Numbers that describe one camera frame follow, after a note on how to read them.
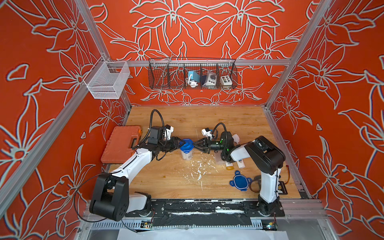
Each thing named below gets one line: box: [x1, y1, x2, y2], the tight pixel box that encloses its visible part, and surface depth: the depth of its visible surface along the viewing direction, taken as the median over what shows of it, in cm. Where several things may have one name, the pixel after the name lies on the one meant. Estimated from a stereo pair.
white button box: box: [220, 75, 233, 86], surface depth 97 cm
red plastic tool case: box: [101, 126, 142, 164], surface depth 97 cm
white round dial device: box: [205, 71, 217, 86], surface depth 93 cm
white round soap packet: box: [232, 134, 240, 144], surface depth 102 cm
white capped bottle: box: [236, 159, 246, 169], surface depth 88 cm
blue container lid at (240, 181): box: [229, 170, 253, 192], surface depth 83 cm
